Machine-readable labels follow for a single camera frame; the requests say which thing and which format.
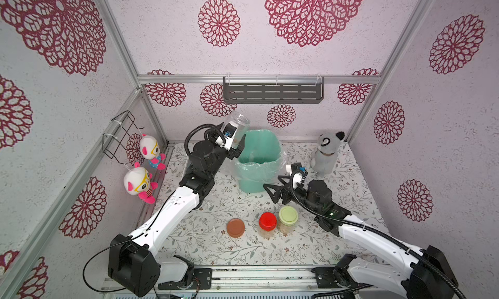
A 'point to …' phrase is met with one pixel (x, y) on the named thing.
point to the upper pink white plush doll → (150, 150)
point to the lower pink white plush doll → (136, 182)
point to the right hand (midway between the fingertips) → (271, 180)
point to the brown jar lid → (235, 227)
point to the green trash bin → (261, 160)
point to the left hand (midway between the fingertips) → (232, 129)
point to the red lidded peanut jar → (267, 225)
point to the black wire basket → (119, 132)
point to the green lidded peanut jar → (287, 218)
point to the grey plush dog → (324, 158)
